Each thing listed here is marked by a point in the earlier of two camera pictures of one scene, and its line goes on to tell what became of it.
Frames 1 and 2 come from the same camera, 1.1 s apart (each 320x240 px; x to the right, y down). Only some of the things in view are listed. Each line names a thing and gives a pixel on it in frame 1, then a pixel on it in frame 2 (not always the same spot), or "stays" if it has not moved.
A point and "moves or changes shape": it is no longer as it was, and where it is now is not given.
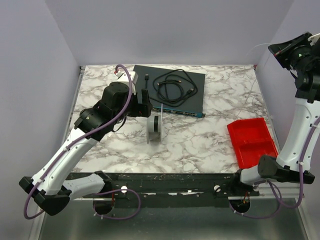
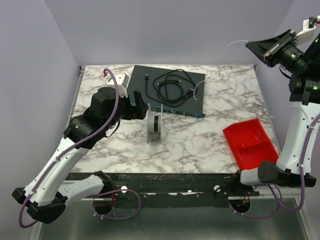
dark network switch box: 145,77 stays
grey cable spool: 154,124 stays
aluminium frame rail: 81,72 stays
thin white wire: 253,48 moves or changes shape
